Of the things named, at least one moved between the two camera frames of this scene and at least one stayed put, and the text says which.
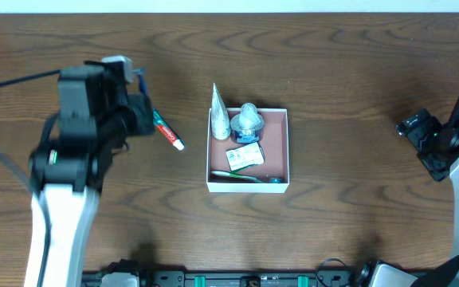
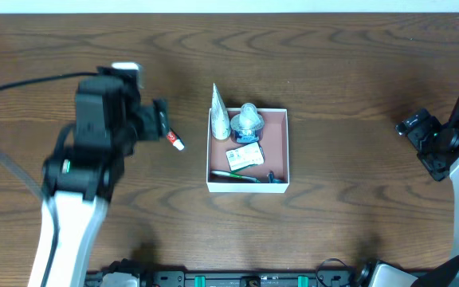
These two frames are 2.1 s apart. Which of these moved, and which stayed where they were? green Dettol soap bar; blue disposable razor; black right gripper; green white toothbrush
Moved: blue disposable razor
Stayed: black right gripper; green Dettol soap bar; green white toothbrush
